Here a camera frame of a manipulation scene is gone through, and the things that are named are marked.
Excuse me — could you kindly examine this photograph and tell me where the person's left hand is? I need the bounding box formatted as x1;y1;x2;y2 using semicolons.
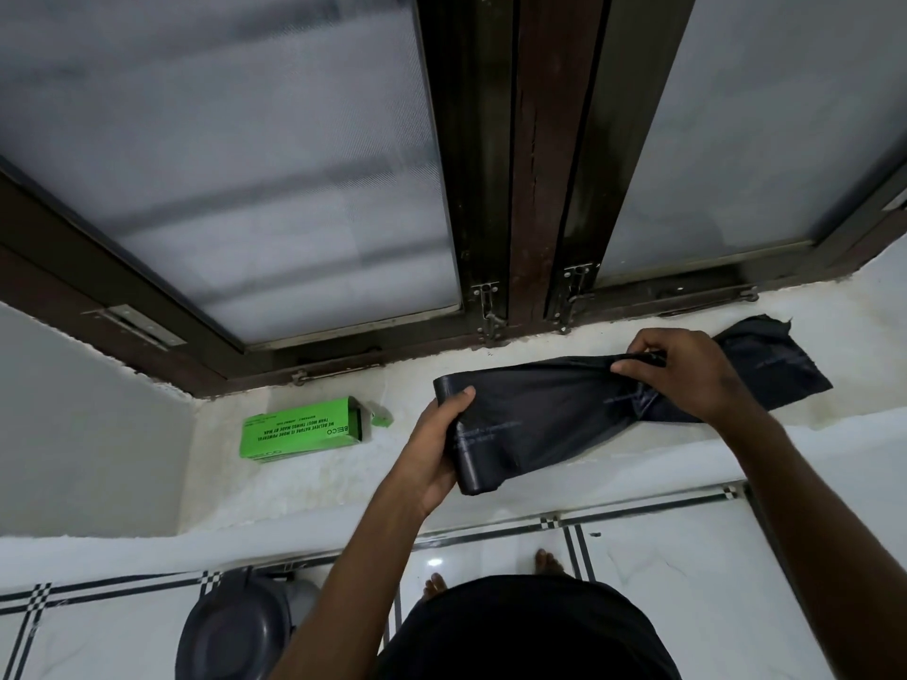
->
393;385;477;518

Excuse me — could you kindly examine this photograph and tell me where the person's right hand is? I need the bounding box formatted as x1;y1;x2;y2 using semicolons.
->
610;327;745;427

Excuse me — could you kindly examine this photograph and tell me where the green cardboard box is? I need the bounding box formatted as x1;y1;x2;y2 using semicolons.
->
239;396;395;463

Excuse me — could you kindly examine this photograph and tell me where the grey pedal trash bin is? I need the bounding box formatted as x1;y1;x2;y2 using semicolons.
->
175;567;321;680

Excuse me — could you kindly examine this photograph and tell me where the person's right forearm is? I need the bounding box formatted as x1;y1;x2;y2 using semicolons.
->
715;396;907;680

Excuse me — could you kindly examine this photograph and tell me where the person's left forearm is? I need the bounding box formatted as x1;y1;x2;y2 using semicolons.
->
272;481;440;680

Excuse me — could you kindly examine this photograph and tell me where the person's black clothing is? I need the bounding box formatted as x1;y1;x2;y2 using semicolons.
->
373;574;683;680

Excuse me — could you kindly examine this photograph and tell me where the metal window stay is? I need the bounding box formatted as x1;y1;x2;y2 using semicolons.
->
655;284;760;316
291;360;387;387

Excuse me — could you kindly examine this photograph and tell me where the metal window bolt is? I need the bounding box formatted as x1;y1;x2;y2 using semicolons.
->
471;280;508;345
552;263;596;333

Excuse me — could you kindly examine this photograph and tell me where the dark brown frosted window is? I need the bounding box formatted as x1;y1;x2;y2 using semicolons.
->
0;0;907;399

